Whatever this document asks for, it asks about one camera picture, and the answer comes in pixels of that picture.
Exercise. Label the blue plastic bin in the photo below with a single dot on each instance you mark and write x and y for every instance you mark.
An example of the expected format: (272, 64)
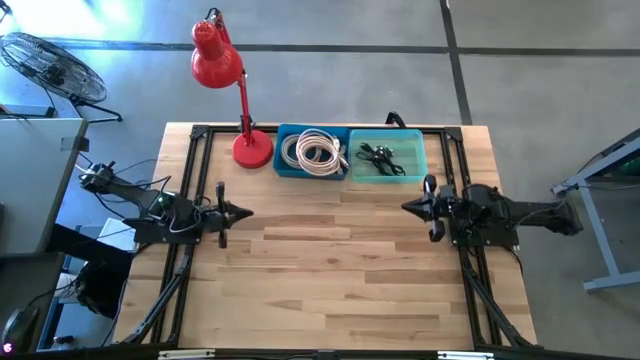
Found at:
(287, 129)

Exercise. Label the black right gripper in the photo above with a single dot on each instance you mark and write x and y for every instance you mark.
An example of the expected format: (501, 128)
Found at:
(440, 207)

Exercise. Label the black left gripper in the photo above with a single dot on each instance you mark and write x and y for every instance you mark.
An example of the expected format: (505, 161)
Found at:
(221, 220)

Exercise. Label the grey desk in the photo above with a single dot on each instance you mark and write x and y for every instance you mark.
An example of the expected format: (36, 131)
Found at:
(35, 185)

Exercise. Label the black bag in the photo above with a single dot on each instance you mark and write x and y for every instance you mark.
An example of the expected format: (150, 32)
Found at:
(100, 290)

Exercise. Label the teal translucent plastic bin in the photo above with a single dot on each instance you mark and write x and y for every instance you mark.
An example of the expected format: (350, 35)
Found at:
(412, 167)

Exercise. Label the red desk lamp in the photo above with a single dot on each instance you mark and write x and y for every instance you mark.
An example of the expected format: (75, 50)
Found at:
(217, 62)

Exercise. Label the black floor fan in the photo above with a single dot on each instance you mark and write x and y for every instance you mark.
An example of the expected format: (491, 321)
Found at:
(52, 67)

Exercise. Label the silver metal bracket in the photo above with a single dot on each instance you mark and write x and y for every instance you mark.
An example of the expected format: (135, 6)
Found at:
(465, 355)
(186, 354)

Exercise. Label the black computer mouse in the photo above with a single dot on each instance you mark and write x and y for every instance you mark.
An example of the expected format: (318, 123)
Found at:
(19, 325)

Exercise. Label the workbench with metal legs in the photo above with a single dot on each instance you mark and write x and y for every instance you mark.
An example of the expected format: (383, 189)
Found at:
(595, 225)

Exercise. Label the white box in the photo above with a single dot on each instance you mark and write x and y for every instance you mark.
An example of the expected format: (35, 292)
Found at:
(112, 232)

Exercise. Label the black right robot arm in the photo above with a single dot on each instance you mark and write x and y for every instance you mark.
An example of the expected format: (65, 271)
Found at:
(525, 215)

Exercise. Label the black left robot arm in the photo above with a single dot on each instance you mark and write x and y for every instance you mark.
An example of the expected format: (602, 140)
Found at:
(175, 220)

